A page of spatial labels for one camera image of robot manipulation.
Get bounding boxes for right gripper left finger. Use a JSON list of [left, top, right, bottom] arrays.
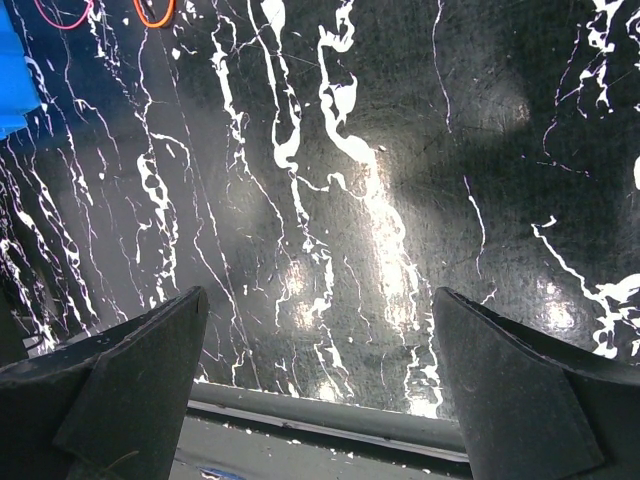
[[1, 287, 209, 479]]

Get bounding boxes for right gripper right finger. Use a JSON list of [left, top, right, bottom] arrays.
[[432, 287, 639, 479]]

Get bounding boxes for blue plastic bin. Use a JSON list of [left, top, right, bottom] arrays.
[[0, 2, 41, 140]]

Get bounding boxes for pink cable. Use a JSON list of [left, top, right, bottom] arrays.
[[33, 0, 96, 31]]

